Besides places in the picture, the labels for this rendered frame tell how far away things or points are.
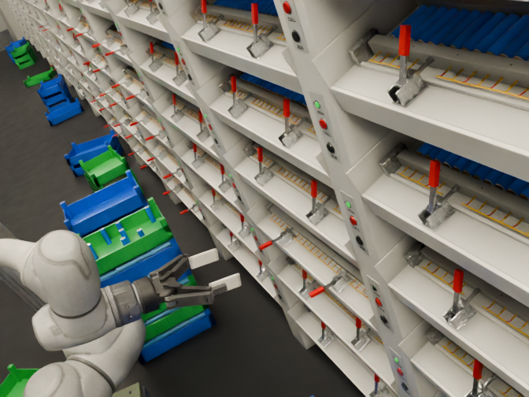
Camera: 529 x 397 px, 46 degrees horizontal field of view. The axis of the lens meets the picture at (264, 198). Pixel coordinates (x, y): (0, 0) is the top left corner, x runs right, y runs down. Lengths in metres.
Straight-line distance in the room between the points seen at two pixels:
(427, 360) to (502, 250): 0.45
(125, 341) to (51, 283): 0.59
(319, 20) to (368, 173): 0.25
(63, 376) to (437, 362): 0.90
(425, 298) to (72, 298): 0.63
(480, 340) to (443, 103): 0.38
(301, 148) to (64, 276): 0.50
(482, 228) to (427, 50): 0.24
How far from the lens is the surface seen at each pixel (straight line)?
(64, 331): 1.31
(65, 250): 1.17
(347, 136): 0.95
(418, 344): 1.22
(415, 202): 0.93
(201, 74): 1.58
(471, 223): 0.86
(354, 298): 1.38
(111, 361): 1.71
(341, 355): 1.80
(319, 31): 0.89
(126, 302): 1.32
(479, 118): 0.70
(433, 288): 1.06
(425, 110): 0.75
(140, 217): 2.25
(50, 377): 1.65
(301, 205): 1.38
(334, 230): 1.26
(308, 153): 1.16
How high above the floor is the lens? 1.39
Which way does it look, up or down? 28 degrees down
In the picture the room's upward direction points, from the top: 21 degrees counter-clockwise
